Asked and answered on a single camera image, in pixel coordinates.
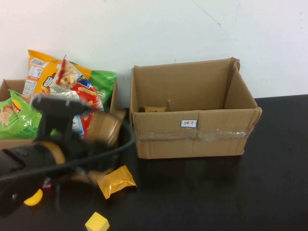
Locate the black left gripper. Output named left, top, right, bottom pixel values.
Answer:
left=63, top=133, right=119, bottom=167

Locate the long brown snack packet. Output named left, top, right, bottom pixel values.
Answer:
left=72, top=109, right=127, bottom=185

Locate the yellow snack packet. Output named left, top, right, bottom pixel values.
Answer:
left=98, top=165, right=137, bottom=199

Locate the dark green snack bag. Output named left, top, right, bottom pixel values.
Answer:
left=89, top=70, right=117, bottom=112

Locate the taped open cardboard box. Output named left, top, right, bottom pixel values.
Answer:
left=129, top=57, right=263, bottom=159

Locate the clear packing tape strip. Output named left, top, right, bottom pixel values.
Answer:
left=133, top=128, right=254, bottom=142

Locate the yellow foam cube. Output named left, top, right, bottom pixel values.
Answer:
left=84, top=211, right=110, bottom=231

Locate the yellow rubber duck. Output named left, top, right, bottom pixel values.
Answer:
left=23, top=189, right=44, bottom=207

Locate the red shrimp stick bag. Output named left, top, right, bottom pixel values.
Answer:
left=49, top=54, right=104, bottom=139

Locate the white label red writing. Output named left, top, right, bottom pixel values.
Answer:
left=180, top=119, right=198, bottom=128

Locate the light green chip bag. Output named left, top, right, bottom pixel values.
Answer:
left=0, top=89, right=43, bottom=140

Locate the orange chip bag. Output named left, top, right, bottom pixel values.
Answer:
left=22, top=50, right=92, bottom=97

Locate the cardboard box printed F2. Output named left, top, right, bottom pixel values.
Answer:
left=0, top=79, right=119, bottom=151

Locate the black camera cable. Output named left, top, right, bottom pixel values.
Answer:
left=0, top=116, right=135, bottom=182

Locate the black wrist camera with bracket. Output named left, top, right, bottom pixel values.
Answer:
left=30, top=95, right=93, bottom=142

